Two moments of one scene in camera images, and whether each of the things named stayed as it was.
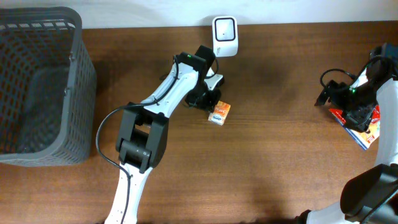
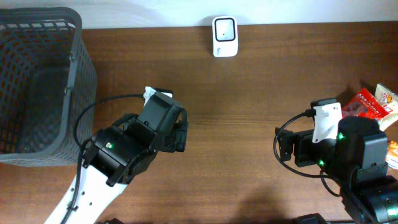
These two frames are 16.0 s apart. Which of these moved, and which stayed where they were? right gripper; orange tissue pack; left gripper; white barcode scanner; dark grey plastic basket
Moved: orange tissue pack; left gripper; right gripper
Stayed: white barcode scanner; dark grey plastic basket
